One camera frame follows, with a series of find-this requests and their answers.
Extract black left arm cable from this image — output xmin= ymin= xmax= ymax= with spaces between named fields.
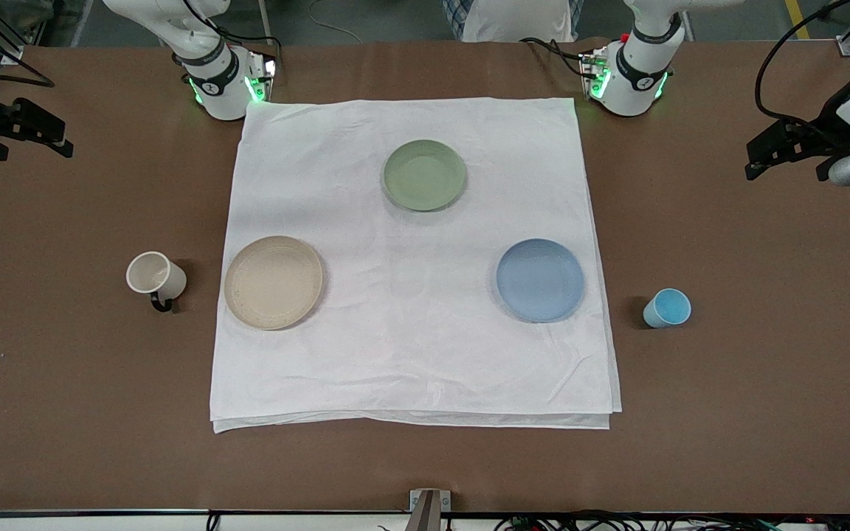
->
xmin=755 ymin=0 xmax=850 ymax=123

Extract white square cloth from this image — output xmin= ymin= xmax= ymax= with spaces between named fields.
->
xmin=210 ymin=97 xmax=623 ymax=434

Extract white floor cable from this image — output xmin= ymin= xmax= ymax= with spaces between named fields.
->
xmin=309 ymin=0 xmax=367 ymax=44

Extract light blue cup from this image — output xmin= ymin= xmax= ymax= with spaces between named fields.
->
xmin=643 ymin=288 xmax=692 ymax=330

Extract white mug with black handle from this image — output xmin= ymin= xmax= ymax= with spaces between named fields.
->
xmin=125 ymin=251 xmax=188 ymax=313

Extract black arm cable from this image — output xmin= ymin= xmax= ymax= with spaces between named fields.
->
xmin=0 ymin=53 xmax=55 ymax=89
xmin=755 ymin=0 xmax=850 ymax=123

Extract green round plate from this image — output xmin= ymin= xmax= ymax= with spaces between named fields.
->
xmin=382 ymin=139 xmax=468 ymax=212

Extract metal arm base connector plate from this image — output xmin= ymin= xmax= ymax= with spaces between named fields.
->
xmin=246 ymin=52 xmax=277 ymax=103
xmin=579 ymin=46 xmax=612 ymax=101

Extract beige round plate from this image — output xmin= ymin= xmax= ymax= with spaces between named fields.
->
xmin=224 ymin=235 xmax=325 ymax=331

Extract blue round plate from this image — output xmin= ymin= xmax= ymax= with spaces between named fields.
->
xmin=496 ymin=238 xmax=585 ymax=324

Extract person in white apron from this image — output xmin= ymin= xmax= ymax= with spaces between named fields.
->
xmin=442 ymin=0 xmax=586 ymax=44

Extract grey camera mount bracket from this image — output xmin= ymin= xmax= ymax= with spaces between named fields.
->
xmin=410 ymin=489 xmax=450 ymax=531

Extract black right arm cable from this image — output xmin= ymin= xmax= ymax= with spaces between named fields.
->
xmin=0 ymin=53 xmax=55 ymax=89

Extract tangled cables under table edge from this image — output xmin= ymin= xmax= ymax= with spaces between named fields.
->
xmin=494 ymin=513 xmax=850 ymax=531

